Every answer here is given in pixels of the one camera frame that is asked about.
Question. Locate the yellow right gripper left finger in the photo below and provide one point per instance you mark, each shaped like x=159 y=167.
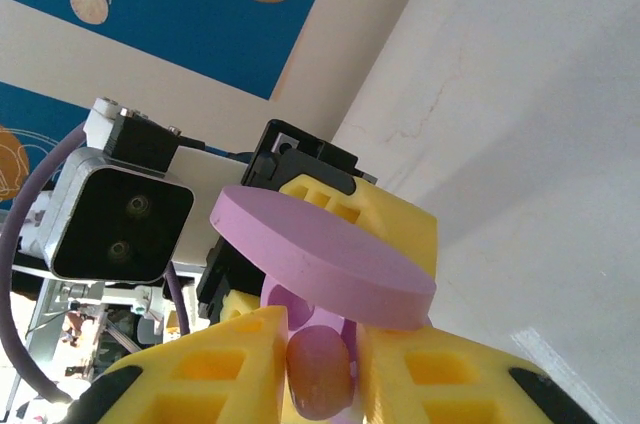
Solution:
x=265 y=344

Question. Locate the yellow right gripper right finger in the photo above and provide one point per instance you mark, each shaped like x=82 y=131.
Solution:
x=385 y=374

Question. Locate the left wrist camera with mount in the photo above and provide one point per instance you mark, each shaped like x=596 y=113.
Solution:
x=120 y=229

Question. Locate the purple earbud charging case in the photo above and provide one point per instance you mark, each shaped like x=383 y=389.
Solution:
x=320 y=254

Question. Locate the purple earbud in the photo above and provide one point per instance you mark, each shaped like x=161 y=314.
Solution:
x=320 y=374

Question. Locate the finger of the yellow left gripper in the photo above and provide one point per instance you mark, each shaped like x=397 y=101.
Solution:
x=237 y=305
x=395 y=224

